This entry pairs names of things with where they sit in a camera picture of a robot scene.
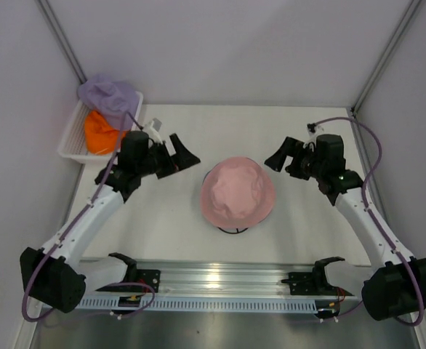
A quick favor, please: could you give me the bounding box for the right aluminium corner post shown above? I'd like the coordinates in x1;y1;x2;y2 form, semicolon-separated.
350;0;426;116

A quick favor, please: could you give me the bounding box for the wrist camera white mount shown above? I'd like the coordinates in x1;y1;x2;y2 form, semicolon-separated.
142;118;163;143
307;122;324;143

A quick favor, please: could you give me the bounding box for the white slotted cable duct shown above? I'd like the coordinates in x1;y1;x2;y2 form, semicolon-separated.
76;294;318;314

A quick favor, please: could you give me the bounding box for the aluminium corner post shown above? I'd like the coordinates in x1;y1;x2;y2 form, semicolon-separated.
350;0;426;116
35;0;87;84

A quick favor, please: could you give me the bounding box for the aluminium rail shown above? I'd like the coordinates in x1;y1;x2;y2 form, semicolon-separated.
137;260;313;298

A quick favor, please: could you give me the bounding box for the black wire hat stand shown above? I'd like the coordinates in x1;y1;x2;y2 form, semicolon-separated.
217;227;248;235

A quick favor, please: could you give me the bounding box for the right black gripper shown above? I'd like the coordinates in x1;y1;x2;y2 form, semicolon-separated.
265;137;325;181

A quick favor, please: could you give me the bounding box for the pink bucket hat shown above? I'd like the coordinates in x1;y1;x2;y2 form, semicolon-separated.
200;156;276;228

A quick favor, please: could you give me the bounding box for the left aluminium corner post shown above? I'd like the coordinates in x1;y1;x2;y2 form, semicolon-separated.
35;0;87;84

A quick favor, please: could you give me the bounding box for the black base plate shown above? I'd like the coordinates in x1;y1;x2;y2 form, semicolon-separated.
281;272;341;296
97;269;161;293

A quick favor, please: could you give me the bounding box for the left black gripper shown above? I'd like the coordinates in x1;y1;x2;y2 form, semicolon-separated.
137;135;199;180

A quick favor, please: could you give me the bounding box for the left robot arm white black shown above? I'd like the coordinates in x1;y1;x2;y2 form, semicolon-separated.
20;131;201;313

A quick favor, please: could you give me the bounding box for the red hat in basket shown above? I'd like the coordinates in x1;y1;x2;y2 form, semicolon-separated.
84;111;128;156

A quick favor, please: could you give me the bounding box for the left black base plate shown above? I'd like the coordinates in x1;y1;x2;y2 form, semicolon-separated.
97;269;161;293

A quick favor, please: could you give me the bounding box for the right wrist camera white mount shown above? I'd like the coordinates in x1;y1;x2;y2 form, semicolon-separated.
307;122;324;143

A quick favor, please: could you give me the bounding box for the purple bucket hat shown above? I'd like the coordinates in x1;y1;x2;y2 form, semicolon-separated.
77;73;140;117

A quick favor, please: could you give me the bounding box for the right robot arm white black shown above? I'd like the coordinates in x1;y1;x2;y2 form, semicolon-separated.
265;134;426;326

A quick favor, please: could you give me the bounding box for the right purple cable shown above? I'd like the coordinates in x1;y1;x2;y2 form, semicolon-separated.
314;116;426;325

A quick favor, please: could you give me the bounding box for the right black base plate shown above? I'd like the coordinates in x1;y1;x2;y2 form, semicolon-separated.
281;272;341;296

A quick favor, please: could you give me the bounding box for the purple cable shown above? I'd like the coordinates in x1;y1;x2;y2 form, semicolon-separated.
21;111;156;323
314;116;426;325

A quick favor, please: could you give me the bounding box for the blue bucket hat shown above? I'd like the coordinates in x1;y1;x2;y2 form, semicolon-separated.
202;171;210;183

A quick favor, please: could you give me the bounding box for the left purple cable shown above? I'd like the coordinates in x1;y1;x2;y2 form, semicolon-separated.
21;111;156;323

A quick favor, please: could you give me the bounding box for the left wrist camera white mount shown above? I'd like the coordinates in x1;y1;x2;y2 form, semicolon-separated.
142;118;163;143

